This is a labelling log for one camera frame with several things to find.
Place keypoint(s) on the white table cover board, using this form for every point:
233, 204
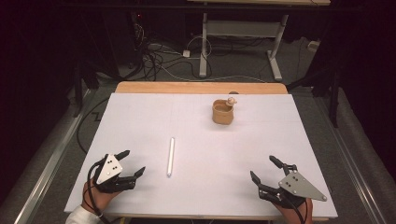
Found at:
193, 186

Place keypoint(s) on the person's right hand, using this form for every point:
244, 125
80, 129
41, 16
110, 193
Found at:
295, 216

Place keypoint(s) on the person's left hand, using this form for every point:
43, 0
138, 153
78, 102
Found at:
98, 199

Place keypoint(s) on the white pen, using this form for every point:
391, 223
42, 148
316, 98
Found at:
170, 157

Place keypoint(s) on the black stand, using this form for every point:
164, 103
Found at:
77, 93
333, 93

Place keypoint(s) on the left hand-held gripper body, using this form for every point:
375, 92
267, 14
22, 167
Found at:
107, 169

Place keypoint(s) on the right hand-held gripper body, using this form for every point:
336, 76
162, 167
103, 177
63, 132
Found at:
295, 186

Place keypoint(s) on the tan pen holder with figurine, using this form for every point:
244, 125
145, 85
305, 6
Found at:
222, 115

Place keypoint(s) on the aluminium rail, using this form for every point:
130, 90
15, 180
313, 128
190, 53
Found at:
49, 168
351, 165

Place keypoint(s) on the white metal desk frame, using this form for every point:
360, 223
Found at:
243, 28

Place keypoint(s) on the white power adapter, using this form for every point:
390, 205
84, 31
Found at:
313, 45

